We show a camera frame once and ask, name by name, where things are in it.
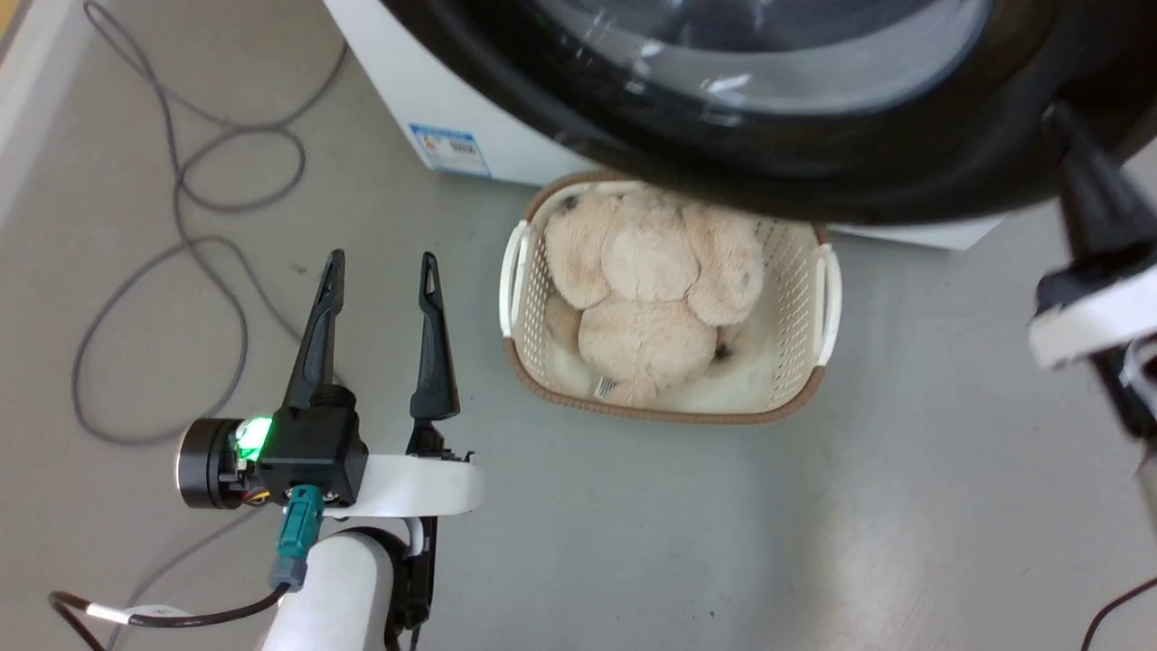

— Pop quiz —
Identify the beige plush toy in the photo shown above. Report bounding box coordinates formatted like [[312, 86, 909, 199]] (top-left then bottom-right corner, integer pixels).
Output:
[[541, 185, 767, 409]]

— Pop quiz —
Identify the black round washing machine door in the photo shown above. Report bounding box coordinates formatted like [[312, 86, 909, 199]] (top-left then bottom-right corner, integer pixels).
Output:
[[379, 0, 1157, 226]]

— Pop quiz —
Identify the blue energy label sticker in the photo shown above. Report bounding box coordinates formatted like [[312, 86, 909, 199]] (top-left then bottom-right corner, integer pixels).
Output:
[[408, 123, 492, 179]]

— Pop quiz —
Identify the grey floor cable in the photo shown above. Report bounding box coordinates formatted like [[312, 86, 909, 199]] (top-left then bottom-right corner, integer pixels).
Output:
[[71, 0, 351, 651]]

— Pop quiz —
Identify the thin dark right arm cable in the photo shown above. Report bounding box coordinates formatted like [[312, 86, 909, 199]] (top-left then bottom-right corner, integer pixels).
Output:
[[1079, 576, 1157, 651]]

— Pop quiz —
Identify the white washing machine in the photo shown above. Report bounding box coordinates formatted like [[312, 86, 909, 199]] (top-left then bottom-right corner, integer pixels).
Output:
[[323, 0, 1010, 252]]

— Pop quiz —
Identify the cream brown laundry basket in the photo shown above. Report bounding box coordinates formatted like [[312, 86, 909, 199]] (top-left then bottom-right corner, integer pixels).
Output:
[[499, 171, 844, 426]]

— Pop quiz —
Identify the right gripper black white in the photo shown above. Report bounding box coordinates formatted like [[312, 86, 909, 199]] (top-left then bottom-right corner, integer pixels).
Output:
[[1028, 101, 1157, 444]]

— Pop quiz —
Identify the black cable with teal connector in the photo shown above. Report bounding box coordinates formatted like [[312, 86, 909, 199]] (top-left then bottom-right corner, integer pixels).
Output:
[[49, 484, 326, 651]]

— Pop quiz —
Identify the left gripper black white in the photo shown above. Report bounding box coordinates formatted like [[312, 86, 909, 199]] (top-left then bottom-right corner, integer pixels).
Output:
[[176, 250, 485, 523]]

